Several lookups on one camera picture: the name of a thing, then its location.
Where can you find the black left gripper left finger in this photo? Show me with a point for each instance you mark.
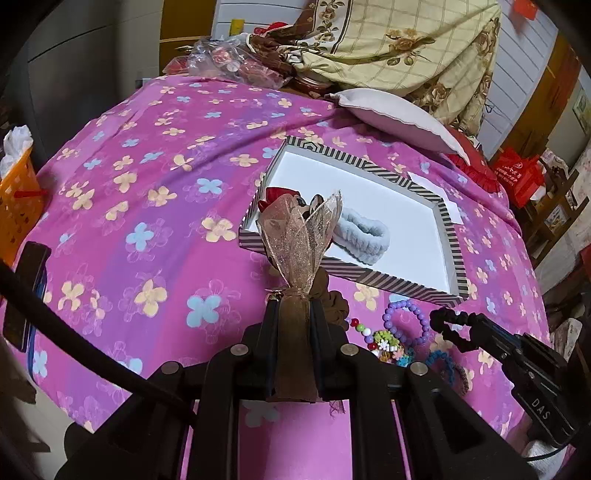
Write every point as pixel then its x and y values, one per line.
pixel 243 371

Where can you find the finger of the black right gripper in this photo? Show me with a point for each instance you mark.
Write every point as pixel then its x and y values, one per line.
pixel 442 320
pixel 484 329

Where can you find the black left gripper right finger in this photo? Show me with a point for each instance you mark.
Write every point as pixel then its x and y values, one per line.
pixel 344 371

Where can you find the light blue fluffy scrunchie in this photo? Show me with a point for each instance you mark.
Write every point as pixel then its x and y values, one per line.
pixel 365 239

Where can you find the gold organza bow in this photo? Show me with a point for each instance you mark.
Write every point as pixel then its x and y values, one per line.
pixel 296 248

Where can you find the red satin bow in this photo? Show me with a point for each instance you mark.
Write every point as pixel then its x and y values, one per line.
pixel 291 199

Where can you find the brown scrunchie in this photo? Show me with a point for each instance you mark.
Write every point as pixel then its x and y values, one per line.
pixel 335 307

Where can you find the striped white tray box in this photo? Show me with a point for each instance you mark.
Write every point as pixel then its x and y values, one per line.
pixel 392 233

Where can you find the white paper sheet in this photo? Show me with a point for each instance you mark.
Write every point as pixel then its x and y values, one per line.
pixel 451 206

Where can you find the wooden shelf rack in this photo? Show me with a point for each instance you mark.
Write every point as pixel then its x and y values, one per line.
pixel 547 220

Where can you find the red fringed cushion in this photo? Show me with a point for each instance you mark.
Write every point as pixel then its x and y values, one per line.
pixel 478 169

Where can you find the red shopping bag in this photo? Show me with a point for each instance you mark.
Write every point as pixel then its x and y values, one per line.
pixel 520 176

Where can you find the leopard print bow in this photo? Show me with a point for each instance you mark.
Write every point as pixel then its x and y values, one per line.
pixel 307 209

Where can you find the pink floral bedsheet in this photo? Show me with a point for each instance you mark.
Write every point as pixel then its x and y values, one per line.
pixel 143 228

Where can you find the white pink pillow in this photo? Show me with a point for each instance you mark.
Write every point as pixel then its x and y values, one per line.
pixel 396 116

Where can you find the beige floral quilt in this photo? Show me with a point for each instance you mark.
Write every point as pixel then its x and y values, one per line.
pixel 439 55

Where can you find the orange plastic basket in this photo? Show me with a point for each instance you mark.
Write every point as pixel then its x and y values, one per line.
pixel 22 205

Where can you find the clear plastic bag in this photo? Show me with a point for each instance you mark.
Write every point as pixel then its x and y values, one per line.
pixel 226 60

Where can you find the grey refrigerator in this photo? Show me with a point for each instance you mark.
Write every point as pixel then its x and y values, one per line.
pixel 83 59

